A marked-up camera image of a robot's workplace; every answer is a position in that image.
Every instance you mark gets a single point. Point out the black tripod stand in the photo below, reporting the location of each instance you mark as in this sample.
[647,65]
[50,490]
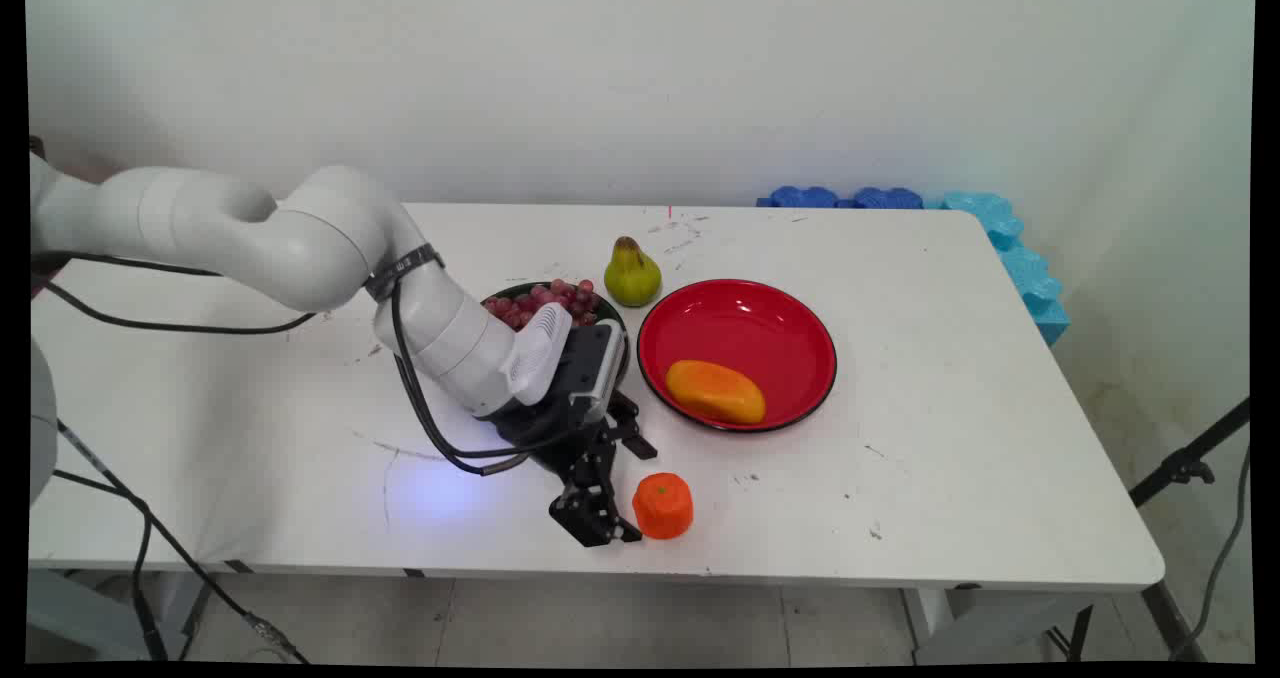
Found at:
[1185,463]

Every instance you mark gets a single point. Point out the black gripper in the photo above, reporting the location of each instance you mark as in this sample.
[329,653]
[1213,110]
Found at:
[545,430]

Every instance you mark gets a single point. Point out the green pear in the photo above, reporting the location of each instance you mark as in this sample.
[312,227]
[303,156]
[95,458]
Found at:
[632,275]

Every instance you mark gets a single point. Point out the green enamel plate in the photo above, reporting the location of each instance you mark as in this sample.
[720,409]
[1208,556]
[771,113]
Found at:
[520,290]

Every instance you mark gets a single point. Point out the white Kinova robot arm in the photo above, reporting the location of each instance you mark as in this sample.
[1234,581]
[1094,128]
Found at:
[300,233]

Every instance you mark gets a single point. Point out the dark blue foam piece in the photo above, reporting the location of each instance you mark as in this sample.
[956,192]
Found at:
[803,197]
[888,198]

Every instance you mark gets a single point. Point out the orange tangerine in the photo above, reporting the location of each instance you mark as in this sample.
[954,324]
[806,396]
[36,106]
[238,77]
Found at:
[663,506]

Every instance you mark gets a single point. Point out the red enamel plate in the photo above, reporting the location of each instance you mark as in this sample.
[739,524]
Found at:
[760,333]

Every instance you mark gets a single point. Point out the red grape bunch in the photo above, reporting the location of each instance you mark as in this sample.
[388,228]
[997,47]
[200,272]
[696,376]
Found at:
[545,303]

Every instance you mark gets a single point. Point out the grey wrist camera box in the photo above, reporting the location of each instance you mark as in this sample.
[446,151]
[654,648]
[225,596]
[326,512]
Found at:
[597,370]

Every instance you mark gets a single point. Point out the yellow orange mango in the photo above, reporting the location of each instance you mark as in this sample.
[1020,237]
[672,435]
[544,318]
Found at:
[715,391]

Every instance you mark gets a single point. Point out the light blue foam piece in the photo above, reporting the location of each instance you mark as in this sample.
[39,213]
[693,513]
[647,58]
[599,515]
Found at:
[1020,263]

